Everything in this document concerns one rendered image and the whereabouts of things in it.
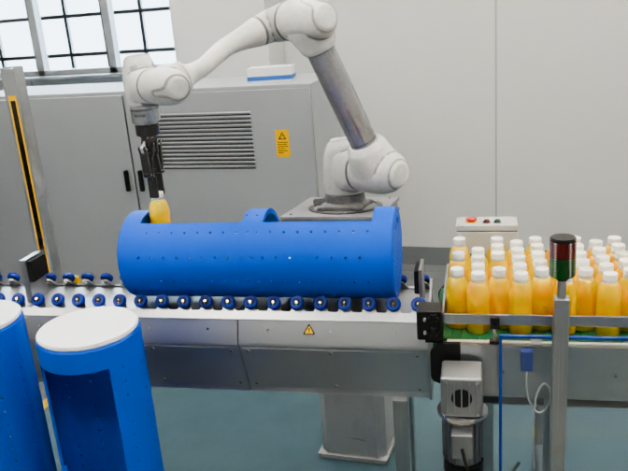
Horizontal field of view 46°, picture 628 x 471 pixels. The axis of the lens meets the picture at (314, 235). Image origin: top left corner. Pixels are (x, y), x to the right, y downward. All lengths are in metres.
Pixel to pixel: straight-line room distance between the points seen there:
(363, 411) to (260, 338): 0.88
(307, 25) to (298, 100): 1.42
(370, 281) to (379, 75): 2.94
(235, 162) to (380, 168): 1.51
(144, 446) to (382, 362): 0.75
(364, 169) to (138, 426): 1.17
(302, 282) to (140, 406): 0.59
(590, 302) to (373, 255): 0.62
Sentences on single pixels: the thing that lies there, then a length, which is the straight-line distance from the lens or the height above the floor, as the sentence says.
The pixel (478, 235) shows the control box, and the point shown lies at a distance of 2.53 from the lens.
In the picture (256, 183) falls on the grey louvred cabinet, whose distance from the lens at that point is 4.01.
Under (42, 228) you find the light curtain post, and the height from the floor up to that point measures 1.09.
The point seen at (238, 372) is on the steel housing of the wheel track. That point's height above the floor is 0.71.
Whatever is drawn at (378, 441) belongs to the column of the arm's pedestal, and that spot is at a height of 0.10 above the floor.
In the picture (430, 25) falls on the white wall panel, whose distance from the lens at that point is 4.93.
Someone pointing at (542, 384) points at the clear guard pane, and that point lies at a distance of 2.18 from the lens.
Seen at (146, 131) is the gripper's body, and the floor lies 1.50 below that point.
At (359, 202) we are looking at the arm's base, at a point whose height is 1.10.
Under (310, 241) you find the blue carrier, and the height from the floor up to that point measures 1.17.
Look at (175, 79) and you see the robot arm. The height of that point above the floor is 1.67.
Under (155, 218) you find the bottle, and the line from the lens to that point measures 2.45.
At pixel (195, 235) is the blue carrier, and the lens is 2.34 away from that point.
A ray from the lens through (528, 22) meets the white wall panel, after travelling 4.87.
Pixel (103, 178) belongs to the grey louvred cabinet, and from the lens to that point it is 4.44.
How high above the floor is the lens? 1.86
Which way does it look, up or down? 18 degrees down
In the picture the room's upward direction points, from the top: 5 degrees counter-clockwise
